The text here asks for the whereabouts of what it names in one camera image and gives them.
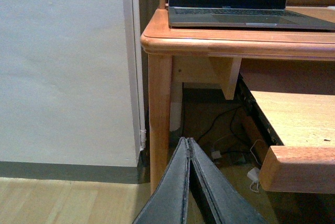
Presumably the white thin floor cable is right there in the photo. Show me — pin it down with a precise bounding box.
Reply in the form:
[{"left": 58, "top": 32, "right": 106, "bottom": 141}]
[{"left": 211, "top": 133, "right": 266, "bottom": 195}]

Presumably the white power adapter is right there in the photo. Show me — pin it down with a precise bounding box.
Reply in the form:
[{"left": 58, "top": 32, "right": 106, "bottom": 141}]
[{"left": 247, "top": 167, "right": 260, "bottom": 182}]

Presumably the wooden keyboard drawer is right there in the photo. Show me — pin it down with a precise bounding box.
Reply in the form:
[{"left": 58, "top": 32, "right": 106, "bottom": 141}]
[{"left": 236, "top": 75, "right": 334, "bottom": 194}]

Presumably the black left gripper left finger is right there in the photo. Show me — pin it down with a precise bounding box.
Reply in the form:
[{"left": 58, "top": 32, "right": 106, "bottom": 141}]
[{"left": 133, "top": 137, "right": 190, "bottom": 223}]

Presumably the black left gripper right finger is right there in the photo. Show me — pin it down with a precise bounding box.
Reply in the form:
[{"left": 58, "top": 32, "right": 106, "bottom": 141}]
[{"left": 187, "top": 138, "right": 267, "bottom": 224}]

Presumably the white wall conduit pipe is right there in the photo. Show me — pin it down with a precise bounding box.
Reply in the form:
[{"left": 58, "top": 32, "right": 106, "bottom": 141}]
[{"left": 132, "top": 0, "right": 147, "bottom": 151}]

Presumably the grey power strip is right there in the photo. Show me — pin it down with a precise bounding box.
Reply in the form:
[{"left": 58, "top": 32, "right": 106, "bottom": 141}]
[{"left": 224, "top": 152, "right": 247, "bottom": 165}]

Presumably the grey open laptop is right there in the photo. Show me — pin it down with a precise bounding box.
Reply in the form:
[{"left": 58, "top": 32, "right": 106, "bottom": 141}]
[{"left": 168, "top": 0, "right": 334, "bottom": 30}]

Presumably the black floor cable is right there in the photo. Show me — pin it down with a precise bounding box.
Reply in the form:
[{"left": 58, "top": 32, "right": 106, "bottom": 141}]
[{"left": 196, "top": 106, "right": 252, "bottom": 156}]

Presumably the wooden desk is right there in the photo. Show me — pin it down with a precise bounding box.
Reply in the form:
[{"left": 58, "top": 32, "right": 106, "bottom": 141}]
[{"left": 141, "top": 0, "right": 334, "bottom": 191}]

